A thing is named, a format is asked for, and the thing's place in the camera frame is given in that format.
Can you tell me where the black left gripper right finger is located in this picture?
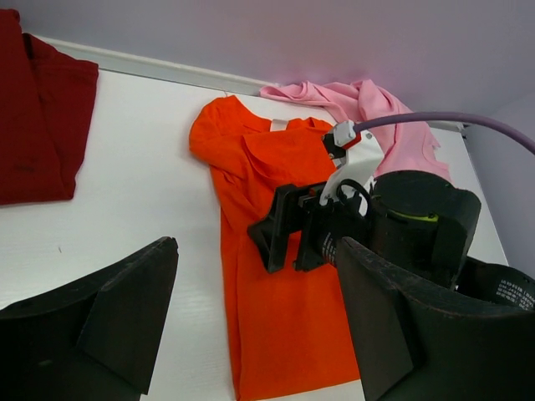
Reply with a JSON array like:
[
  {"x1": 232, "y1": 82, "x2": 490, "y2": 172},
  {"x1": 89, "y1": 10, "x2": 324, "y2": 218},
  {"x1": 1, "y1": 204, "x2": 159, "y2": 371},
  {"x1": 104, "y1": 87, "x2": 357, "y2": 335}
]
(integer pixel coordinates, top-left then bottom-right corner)
[{"x1": 335, "y1": 237, "x2": 534, "y2": 400}]

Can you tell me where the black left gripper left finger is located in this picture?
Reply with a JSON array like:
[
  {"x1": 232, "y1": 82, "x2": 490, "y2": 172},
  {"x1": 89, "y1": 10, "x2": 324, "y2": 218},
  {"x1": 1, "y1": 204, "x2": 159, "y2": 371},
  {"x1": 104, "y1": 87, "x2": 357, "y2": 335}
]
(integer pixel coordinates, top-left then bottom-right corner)
[{"x1": 1, "y1": 237, "x2": 179, "y2": 400}]

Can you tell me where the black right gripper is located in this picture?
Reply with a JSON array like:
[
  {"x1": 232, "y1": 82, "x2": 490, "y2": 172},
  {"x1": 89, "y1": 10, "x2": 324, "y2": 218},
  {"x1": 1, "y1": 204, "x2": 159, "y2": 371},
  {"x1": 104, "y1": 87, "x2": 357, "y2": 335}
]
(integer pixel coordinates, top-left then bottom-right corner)
[{"x1": 247, "y1": 170, "x2": 482, "y2": 288}]

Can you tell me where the orange t-shirt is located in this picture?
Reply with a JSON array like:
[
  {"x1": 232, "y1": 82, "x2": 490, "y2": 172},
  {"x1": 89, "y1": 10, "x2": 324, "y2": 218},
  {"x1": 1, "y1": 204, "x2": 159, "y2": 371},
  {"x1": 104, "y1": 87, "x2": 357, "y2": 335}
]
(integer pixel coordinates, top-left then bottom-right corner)
[{"x1": 189, "y1": 96, "x2": 359, "y2": 400}]

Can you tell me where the pink t-shirt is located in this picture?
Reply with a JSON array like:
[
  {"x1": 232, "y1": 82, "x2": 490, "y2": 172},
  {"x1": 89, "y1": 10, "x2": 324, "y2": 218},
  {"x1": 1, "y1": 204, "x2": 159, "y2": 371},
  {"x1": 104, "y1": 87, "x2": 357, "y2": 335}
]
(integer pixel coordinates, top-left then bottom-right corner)
[{"x1": 260, "y1": 79, "x2": 451, "y2": 180}]

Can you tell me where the dark red folded t-shirt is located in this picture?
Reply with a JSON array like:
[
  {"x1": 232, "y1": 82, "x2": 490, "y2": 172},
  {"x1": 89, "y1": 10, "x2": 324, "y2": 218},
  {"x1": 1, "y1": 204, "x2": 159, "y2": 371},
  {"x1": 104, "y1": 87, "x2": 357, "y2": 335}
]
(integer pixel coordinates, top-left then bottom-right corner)
[{"x1": 1, "y1": 9, "x2": 99, "y2": 205}]

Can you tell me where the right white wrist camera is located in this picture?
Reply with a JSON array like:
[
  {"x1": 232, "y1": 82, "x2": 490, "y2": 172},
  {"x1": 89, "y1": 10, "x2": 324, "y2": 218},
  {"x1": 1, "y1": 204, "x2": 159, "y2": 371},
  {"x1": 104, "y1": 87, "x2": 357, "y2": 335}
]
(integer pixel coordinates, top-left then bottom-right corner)
[{"x1": 319, "y1": 121, "x2": 385, "y2": 206}]

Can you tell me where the aluminium table edge rail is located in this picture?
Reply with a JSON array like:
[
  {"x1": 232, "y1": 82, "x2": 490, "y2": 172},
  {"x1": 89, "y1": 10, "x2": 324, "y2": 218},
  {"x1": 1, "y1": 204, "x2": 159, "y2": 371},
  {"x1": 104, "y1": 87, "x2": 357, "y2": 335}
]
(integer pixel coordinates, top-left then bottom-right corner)
[{"x1": 33, "y1": 35, "x2": 469, "y2": 139}]

